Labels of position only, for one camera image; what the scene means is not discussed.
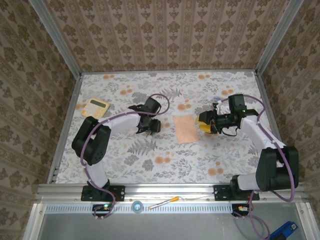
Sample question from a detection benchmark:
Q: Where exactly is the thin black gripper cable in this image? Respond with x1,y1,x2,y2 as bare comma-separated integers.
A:
220,125,239,138

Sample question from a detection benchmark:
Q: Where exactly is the blue white round cap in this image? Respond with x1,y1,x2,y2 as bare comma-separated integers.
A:
131,200,144,213

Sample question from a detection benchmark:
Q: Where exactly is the aluminium table edge rail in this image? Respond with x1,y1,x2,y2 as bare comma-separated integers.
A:
47,72,83,185
80,69,258,75
254,71,296,183

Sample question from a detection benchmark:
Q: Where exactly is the wide aluminium frame rail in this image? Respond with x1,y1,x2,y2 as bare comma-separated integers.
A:
34,182,309,204

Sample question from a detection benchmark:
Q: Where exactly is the slotted grey cable duct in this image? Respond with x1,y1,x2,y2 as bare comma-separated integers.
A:
44,203,233,214

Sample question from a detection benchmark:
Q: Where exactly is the orange and white pen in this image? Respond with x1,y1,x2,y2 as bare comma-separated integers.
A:
148,196,180,210

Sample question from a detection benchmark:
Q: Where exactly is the blue plastic device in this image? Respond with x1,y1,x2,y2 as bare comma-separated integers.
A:
262,220,299,240

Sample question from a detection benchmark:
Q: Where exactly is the black board with coloured connectors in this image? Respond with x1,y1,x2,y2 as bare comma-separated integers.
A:
231,203,252,218

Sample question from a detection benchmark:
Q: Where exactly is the yellow calculator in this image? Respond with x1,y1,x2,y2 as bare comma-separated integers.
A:
81,97,111,118

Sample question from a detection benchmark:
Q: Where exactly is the aluminium frame post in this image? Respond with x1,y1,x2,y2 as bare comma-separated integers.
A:
27,0,83,79
254,0,305,74

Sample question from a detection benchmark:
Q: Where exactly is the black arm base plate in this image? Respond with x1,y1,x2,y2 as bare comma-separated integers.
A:
80,185,126,202
213,184,260,202

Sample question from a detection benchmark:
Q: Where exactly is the grey metal shelf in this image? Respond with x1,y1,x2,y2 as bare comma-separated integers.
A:
23,202,317,240

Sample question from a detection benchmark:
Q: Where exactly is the black board with green light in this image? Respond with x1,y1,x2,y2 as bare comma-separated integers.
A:
92,202,112,218

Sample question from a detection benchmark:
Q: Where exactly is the floral patterned tablecloth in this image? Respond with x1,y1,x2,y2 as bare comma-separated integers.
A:
55,71,289,185

